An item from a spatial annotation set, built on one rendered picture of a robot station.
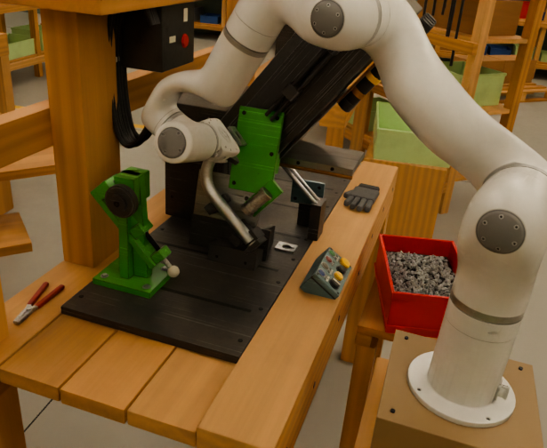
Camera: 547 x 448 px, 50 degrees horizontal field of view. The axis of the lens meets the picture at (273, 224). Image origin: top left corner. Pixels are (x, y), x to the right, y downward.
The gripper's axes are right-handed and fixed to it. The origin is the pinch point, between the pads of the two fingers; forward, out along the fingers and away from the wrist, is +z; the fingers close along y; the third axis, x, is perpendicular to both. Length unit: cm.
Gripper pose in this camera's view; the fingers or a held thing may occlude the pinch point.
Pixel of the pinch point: (229, 140)
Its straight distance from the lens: 146.1
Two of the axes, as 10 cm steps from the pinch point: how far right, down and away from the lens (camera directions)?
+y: -5.6, -8.3, 0.5
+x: -7.8, 5.4, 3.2
